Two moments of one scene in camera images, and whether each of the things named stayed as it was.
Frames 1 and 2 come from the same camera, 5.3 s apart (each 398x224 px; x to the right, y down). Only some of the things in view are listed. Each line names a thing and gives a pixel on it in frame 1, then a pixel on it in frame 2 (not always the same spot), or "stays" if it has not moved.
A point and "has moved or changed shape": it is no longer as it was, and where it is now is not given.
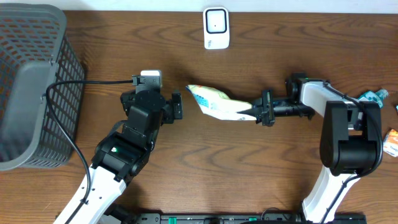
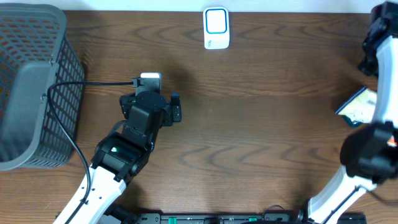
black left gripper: [177, 109] stays
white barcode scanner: [216, 28] stays
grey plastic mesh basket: [41, 86] stays
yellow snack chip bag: [216, 104] has moved or changed shape
